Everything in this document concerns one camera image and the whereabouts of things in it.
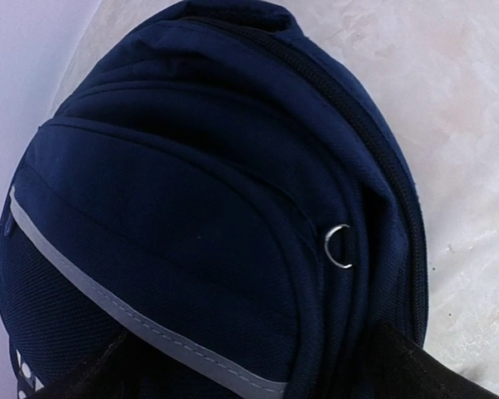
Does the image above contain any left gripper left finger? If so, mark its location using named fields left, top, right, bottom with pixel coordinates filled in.
left=30, top=329, right=148, bottom=399

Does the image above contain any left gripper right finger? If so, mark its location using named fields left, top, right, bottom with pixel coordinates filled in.
left=348, top=323, right=498, bottom=399

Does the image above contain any navy blue backpack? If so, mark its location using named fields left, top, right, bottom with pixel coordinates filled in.
left=0, top=1, right=428, bottom=398

